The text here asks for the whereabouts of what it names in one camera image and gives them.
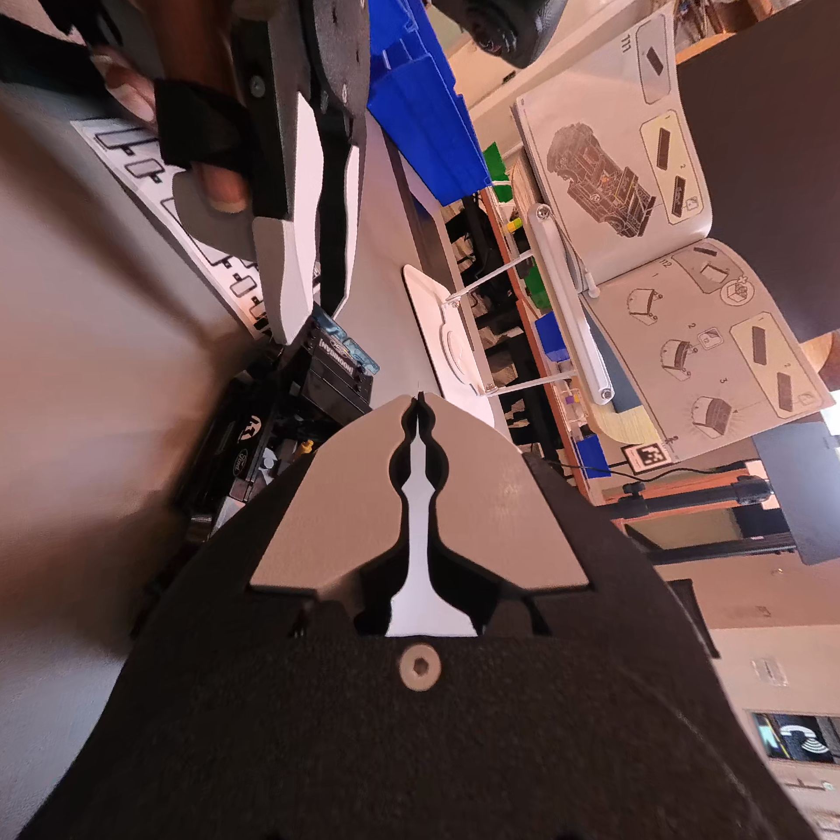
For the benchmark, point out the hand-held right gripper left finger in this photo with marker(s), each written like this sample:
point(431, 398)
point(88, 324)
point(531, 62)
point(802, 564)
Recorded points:
point(335, 519)

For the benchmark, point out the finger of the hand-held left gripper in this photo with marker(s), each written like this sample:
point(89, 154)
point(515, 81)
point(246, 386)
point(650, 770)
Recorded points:
point(339, 197)
point(295, 223)

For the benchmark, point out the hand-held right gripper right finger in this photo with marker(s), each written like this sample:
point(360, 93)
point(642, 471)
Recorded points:
point(512, 519)

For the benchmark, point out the black lego car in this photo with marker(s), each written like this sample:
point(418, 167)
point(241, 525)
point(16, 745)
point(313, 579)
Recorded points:
point(282, 407)

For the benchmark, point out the sticker sheet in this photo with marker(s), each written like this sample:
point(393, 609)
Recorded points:
point(171, 197)

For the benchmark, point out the lego instruction booklet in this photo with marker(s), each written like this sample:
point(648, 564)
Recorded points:
point(656, 236)

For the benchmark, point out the person's left hand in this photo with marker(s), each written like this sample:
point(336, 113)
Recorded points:
point(184, 46)

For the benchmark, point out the blue storage bin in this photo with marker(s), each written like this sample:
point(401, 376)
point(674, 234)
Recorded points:
point(427, 112)

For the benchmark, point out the printed marker tag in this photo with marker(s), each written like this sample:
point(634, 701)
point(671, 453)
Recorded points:
point(646, 457)

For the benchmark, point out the white booklet stand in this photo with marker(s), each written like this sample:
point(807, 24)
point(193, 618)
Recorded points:
point(525, 276)

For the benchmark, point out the small black panel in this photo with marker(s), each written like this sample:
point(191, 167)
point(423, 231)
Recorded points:
point(807, 486)

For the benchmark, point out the tan curved panel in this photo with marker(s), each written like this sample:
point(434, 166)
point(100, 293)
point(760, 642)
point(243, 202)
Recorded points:
point(820, 361)

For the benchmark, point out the large black panel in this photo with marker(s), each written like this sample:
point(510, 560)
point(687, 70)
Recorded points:
point(768, 158)

